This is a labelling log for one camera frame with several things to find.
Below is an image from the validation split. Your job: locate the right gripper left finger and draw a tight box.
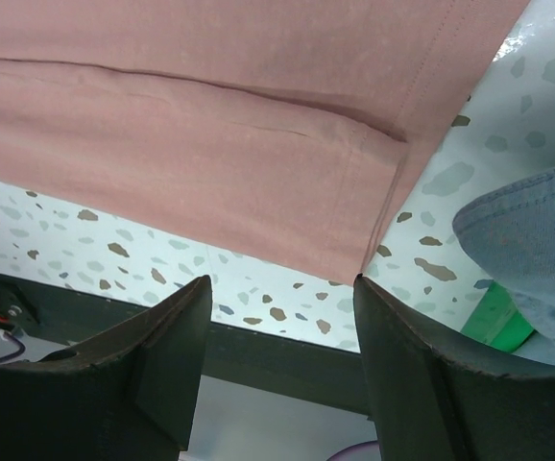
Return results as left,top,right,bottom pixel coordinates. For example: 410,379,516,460
0,276,212,460

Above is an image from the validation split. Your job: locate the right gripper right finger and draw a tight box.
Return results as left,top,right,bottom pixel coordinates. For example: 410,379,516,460
353,276,555,460

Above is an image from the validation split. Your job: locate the pink t shirt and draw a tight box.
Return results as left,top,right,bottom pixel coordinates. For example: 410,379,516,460
0,1,526,283

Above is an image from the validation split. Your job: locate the green plastic bin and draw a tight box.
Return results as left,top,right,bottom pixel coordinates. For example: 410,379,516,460
459,141,555,354

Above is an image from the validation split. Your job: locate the blue grey t shirt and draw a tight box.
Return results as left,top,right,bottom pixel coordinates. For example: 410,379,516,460
452,158,555,371

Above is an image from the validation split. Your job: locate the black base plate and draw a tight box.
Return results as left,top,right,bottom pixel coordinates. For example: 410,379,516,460
0,274,371,416

